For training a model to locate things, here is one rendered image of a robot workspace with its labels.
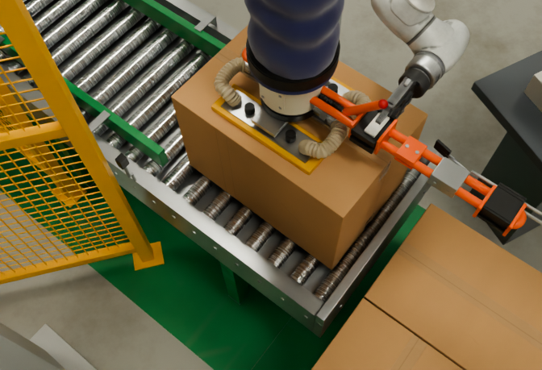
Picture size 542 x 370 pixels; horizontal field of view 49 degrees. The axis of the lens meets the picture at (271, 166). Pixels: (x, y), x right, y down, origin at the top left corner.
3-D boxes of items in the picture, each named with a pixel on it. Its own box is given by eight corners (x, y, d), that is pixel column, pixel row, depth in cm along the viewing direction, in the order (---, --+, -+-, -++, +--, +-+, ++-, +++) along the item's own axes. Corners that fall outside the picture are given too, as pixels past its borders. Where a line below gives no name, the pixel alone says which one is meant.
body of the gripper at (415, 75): (434, 75, 150) (414, 99, 147) (427, 95, 158) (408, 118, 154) (408, 60, 153) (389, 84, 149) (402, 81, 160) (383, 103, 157)
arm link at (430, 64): (439, 84, 160) (428, 97, 158) (410, 67, 163) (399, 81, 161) (448, 62, 152) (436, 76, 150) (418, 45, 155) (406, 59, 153)
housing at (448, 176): (426, 184, 143) (430, 175, 139) (440, 164, 146) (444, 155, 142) (451, 200, 141) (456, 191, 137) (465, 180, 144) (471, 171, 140)
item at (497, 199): (471, 216, 139) (477, 207, 134) (487, 193, 141) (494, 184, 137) (504, 237, 136) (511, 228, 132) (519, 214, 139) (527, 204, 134)
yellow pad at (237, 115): (210, 110, 167) (209, 99, 162) (234, 86, 170) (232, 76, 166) (309, 176, 156) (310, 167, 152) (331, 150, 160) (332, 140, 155)
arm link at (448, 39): (432, 85, 163) (398, 51, 162) (460, 51, 169) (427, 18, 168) (456, 70, 153) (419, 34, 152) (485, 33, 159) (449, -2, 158)
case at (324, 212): (189, 164, 204) (170, 96, 169) (264, 89, 219) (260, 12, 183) (331, 270, 185) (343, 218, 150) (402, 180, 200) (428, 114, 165)
